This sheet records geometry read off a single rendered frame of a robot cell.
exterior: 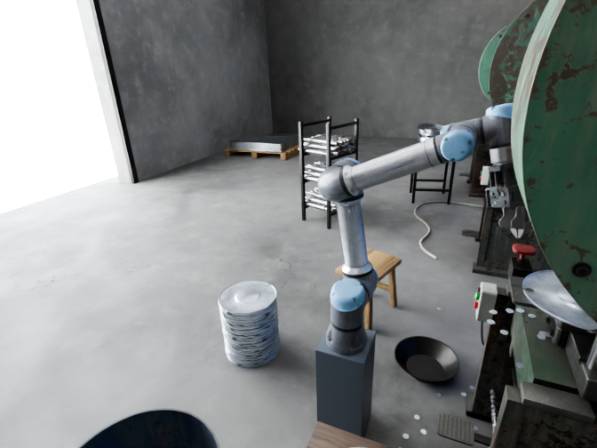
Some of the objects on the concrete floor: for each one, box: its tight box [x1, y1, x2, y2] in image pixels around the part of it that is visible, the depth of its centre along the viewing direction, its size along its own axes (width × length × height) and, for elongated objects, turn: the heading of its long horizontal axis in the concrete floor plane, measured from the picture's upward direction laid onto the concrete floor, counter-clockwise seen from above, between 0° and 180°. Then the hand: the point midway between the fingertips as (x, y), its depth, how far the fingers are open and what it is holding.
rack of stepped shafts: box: [299, 116, 359, 229], centre depth 342 cm, size 43×46×95 cm
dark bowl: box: [394, 336, 459, 382], centre depth 177 cm, size 30×30×7 cm
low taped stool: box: [335, 248, 402, 331], centre depth 215 cm, size 34×24×34 cm
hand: (520, 233), depth 101 cm, fingers closed
